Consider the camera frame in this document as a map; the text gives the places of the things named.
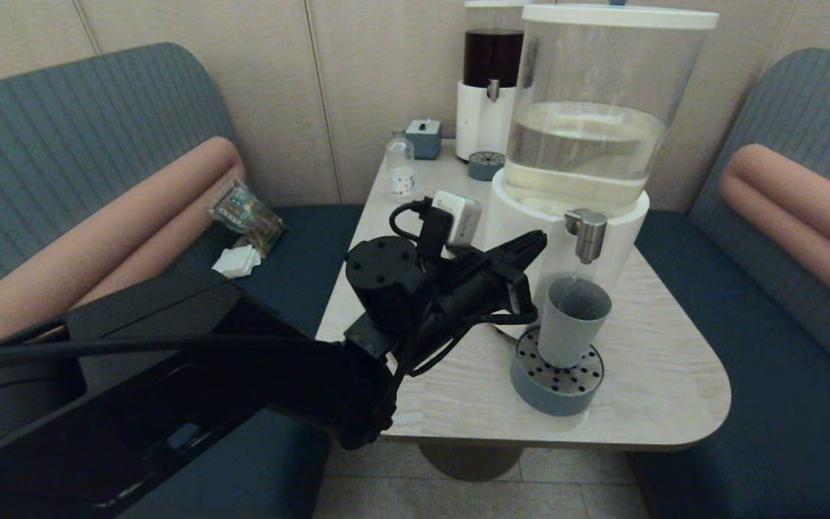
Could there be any large steel dispenser tap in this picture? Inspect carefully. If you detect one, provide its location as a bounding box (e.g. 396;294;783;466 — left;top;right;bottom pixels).
565;209;607;265

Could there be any light grey plastic cup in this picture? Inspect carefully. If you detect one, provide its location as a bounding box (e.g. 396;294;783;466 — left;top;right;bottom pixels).
537;278;612;369

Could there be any small blue perforated drip tray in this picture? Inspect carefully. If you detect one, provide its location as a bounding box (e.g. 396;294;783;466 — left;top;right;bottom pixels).
468;151;508;182

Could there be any large clear water dispenser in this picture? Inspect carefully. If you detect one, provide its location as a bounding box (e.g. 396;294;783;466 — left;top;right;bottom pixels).
483;2;720;340

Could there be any dark drink dispenser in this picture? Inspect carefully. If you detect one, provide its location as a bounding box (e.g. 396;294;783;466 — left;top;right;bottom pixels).
455;0;535;163

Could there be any large blue perforated drip tray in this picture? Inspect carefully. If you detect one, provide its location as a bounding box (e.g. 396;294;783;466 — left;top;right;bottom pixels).
509;326;606;417

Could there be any small clear glass bottle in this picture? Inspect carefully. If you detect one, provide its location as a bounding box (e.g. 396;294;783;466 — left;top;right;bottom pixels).
385;128;416;197

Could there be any blue tissue box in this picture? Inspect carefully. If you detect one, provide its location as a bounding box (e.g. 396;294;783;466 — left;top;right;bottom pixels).
406;118;443;160

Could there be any white folded napkin stack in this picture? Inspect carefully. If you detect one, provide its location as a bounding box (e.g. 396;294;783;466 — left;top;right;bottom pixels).
212;245;262;279

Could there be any clear plastic snack packet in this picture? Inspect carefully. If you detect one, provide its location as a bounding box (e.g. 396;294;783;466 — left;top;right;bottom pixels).
206;178;287;258

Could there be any pink bolster cushion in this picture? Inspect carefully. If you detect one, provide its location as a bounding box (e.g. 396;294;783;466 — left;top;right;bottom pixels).
719;144;830;327
0;136;246;358

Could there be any blue ribbed booth bench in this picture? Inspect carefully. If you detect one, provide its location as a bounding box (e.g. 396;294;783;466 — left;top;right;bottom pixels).
628;48;830;519
0;41;365;519

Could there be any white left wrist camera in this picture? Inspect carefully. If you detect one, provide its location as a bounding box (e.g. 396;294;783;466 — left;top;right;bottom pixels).
432;190;483;249

